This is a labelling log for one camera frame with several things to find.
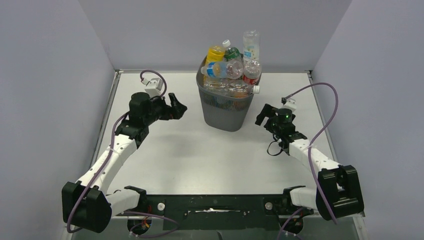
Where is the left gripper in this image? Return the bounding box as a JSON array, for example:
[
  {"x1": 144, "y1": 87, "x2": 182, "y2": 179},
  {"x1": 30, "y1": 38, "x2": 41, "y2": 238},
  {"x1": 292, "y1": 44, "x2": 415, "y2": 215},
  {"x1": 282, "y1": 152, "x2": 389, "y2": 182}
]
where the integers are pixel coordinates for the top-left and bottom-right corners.
[{"x1": 143, "y1": 93, "x2": 186, "y2": 126}]

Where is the grey mesh waste bin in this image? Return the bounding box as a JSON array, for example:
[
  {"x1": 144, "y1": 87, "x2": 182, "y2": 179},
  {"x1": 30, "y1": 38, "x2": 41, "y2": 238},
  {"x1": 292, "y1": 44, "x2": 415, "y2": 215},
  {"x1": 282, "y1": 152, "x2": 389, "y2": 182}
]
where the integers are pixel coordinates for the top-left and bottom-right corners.
[{"x1": 196, "y1": 60, "x2": 262, "y2": 132}]

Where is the clear crushed bottle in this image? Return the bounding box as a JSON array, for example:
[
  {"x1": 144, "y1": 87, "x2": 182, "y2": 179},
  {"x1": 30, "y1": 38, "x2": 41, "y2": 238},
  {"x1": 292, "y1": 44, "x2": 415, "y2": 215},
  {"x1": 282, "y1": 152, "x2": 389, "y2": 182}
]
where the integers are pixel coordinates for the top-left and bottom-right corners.
[{"x1": 203, "y1": 78, "x2": 260, "y2": 98}]

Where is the yellow juice bottle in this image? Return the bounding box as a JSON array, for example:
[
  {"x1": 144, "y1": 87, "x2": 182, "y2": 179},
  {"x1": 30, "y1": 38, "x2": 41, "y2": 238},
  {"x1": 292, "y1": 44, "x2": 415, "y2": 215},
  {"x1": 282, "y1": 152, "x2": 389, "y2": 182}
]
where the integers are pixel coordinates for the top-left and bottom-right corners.
[{"x1": 204, "y1": 45, "x2": 226, "y2": 66}]

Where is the green tinted bottle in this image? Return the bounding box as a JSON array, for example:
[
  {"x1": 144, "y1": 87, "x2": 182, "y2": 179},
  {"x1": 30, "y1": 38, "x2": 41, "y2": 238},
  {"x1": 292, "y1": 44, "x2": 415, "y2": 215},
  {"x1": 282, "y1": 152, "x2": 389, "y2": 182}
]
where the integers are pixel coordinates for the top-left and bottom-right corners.
[{"x1": 222, "y1": 39, "x2": 243, "y2": 62}]

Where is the red cap bottle blue-red label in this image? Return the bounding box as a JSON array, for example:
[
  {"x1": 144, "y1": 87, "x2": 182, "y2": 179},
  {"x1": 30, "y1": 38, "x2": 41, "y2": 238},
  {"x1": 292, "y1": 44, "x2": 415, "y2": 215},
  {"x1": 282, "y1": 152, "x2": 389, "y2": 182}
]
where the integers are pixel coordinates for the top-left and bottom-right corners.
[{"x1": 242, "y1": 59, "x2": 262, "y2": 85}]

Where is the clear bottle white blue label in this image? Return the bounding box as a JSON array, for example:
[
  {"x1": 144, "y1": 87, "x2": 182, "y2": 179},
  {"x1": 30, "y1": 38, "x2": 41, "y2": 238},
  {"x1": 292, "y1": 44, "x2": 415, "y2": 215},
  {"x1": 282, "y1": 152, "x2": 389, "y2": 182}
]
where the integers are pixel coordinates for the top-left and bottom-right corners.
[{"x1": 242, "y1": 30, "x2": 260, "y2": 61}]

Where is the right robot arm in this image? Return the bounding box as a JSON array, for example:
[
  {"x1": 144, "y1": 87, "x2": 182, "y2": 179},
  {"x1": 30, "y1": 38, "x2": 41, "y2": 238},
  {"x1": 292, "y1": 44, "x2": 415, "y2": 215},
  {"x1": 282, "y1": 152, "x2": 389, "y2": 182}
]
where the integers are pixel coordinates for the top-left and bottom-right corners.
[{"x1": 255, "y1": 104, "x2": 365, "y2": 221}]

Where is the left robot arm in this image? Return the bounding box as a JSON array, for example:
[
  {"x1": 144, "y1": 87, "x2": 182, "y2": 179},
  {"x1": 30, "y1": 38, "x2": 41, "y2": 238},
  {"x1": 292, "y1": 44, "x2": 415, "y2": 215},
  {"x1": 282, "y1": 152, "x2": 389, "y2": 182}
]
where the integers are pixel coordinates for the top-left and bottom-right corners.
[{"x1": 61, "y1": 92, "x2": 188, "y2": 234}]

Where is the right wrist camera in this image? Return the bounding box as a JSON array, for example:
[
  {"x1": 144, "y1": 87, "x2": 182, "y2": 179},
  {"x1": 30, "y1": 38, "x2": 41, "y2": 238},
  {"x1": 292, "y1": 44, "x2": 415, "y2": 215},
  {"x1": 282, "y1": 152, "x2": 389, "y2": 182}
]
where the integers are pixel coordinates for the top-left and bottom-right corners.
[{"x1": 281, "y1": 97, "x2": 297, "y2": 113}]

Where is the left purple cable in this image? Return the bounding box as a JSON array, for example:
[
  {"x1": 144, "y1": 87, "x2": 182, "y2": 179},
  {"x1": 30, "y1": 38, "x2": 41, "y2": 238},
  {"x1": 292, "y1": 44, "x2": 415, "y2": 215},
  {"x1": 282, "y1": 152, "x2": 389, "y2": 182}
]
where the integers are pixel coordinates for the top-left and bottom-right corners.
[{"x1": 66, "y1": 69, "x2": 181, "y2": 239}]

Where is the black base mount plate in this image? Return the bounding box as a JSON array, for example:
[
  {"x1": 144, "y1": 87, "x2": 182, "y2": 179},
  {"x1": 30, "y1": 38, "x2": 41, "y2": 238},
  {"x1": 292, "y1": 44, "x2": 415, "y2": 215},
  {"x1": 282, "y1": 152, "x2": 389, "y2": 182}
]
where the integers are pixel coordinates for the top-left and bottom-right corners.
[{"x1": 132, "y1": 193, "x2": 298, "y2": 231}]

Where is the aluminium frame rail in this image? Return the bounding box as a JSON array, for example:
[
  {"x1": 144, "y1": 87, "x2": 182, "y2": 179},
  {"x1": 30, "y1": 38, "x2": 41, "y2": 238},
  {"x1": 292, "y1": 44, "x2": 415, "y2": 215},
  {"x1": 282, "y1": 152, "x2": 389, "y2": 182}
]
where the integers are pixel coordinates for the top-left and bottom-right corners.
[{"x1": 59, "y1": 214, "x2": 368, "y2": 240}]

